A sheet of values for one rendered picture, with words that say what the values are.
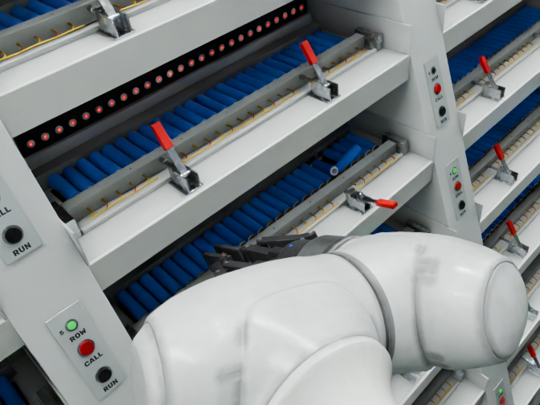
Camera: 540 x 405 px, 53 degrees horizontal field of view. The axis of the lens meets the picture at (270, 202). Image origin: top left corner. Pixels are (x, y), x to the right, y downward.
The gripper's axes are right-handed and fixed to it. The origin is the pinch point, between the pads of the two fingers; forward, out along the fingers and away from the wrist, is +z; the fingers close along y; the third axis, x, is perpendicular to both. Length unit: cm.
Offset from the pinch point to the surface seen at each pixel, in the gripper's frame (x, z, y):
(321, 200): -4.1, 5.9, 22.2
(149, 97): 23.0, 12.0, 6.6
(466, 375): -65, 15, 44
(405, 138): -4.2, 4.9, 44.3
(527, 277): -62, 17, 79
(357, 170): -3.8, 5.7, 31.6
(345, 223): -8.4, 2.2, 22.0
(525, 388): -86, 17, 63
